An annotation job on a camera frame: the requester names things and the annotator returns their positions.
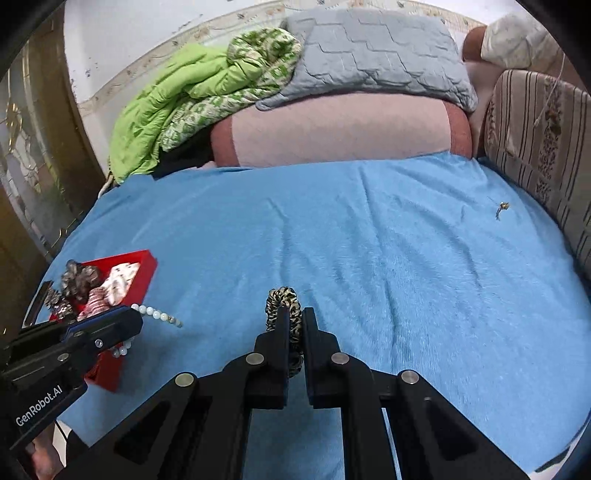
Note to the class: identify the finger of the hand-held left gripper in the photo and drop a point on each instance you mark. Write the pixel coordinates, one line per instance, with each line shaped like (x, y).
(115, 332)
(101, 318)

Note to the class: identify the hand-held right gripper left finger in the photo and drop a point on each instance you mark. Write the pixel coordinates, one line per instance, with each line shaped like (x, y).
(279, 341)

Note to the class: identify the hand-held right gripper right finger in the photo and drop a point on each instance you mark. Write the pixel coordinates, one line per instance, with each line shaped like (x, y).
(310, 341)

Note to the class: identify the red white plaid scrunchie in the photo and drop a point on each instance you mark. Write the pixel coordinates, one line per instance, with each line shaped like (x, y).
(94, 302)

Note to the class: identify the rhinestone hair claw clip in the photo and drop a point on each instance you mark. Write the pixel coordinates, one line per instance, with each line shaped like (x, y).
(60, 302)

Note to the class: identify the leopard print scrunchie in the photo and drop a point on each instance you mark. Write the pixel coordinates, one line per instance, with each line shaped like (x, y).
(282, 296)

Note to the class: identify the red box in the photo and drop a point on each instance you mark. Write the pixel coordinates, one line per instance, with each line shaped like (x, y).
(141, 272)

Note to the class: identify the white patterned scrunchie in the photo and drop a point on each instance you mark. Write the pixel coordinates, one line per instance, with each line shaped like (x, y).
(120, 279)

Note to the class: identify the grey floral scrunchie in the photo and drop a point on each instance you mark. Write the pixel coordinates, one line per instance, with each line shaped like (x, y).
(78, 277)

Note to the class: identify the blue blanket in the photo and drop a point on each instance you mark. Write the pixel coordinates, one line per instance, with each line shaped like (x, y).
(323, 230)

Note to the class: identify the pink bolster pillow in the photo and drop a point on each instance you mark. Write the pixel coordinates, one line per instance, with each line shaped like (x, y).
(341, 129)

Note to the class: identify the small earring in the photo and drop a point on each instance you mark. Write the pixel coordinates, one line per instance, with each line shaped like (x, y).
(503, 205)

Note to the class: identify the green blanket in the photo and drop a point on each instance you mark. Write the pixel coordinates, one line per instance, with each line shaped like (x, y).
(184, 92)

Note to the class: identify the grey quilted pillow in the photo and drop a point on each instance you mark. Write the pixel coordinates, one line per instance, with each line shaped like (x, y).
(378, 50)

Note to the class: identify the beige bolster pillow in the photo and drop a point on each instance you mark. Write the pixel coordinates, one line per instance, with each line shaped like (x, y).
(478, 92)

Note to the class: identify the striped floral cushion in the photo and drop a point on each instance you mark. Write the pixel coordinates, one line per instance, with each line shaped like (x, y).
(540, 138)

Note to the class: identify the white cloth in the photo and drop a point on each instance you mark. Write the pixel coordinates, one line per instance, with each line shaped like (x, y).
(512, 37)

